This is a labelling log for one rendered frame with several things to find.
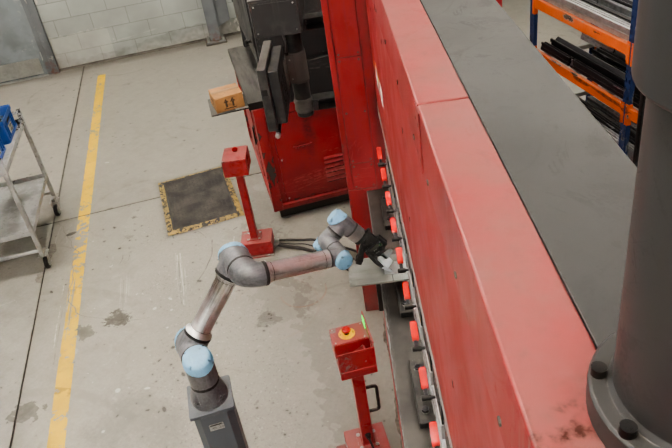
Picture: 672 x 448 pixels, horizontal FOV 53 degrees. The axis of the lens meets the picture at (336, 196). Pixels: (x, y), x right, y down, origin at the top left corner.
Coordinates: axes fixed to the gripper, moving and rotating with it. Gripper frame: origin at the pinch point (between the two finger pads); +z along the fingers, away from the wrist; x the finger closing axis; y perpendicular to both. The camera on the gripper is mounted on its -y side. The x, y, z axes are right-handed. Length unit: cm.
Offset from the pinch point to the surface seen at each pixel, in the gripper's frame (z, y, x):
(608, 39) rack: 50, 116, 148
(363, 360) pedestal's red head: 12.2, -26.3, -29.3
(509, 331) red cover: -79, 106, -174
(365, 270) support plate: -6.0, -8.7, -1.0
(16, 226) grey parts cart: -131, -263, 151
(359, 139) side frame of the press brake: -25, -1, 84
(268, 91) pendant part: -75, -18, 91
